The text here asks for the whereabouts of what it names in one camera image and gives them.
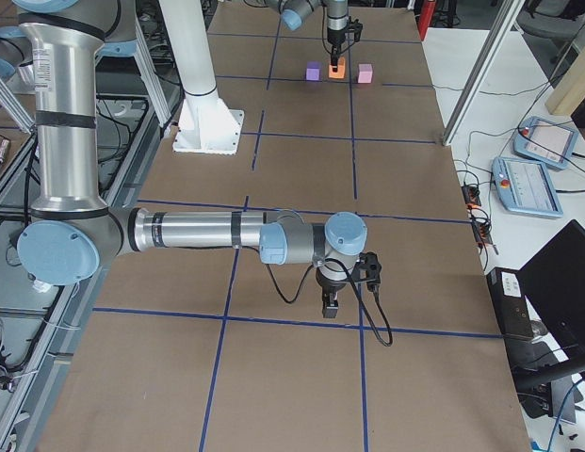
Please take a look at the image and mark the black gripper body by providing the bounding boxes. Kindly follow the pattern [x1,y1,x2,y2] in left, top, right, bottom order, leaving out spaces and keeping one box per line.
[327,27,345,53]
[316,266,352,301]

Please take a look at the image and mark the orange foam cube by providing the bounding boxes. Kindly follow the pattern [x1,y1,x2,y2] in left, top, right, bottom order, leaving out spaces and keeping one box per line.
[328,63,346,80]

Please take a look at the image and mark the purple foam cube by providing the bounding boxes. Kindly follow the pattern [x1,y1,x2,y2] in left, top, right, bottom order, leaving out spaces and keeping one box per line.
[305,61,321,81]

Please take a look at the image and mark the pink foam cube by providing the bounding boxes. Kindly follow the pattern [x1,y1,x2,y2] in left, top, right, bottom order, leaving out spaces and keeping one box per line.
[357,63,373,84]

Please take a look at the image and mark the black usb hub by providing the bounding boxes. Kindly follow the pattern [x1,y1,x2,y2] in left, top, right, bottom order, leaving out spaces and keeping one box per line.
[461,184,481,207]
[471,218,494,249]

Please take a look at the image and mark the black computer box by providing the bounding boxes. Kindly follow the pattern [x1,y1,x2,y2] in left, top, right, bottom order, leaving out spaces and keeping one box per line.
[486,267,534,341]

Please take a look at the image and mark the lower teach pendant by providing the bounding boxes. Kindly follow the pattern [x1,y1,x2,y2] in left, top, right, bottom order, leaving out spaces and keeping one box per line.
[491,157,563,218]

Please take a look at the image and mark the teach pendant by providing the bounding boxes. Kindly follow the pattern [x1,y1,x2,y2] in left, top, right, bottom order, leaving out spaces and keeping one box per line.
[513,116,577,170]
[491,157,563,218]

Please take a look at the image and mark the upper teach pendant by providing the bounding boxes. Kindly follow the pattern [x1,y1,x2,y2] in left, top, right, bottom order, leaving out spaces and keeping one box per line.
[513,116,577,170]

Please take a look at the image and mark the black laptop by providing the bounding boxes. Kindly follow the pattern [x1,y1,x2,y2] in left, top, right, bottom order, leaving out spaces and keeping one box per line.
[518,219,585,356]

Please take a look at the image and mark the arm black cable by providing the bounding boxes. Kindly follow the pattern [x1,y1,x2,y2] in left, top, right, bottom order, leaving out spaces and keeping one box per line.
[319,27,362,60]

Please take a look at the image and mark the black camera cable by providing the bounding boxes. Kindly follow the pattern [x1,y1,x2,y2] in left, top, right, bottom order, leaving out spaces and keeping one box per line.
[263,263,395,348]

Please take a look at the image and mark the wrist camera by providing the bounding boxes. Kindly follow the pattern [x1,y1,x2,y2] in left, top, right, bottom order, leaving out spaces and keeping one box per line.
[347,17,363,42]
[359,251,382,293]

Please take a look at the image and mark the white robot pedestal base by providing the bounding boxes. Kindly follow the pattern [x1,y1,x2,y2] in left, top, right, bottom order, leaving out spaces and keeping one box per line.
[159,0,244,155]

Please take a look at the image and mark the aluminium frame post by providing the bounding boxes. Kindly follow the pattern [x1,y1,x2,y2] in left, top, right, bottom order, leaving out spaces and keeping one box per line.
[442,0,525,146]

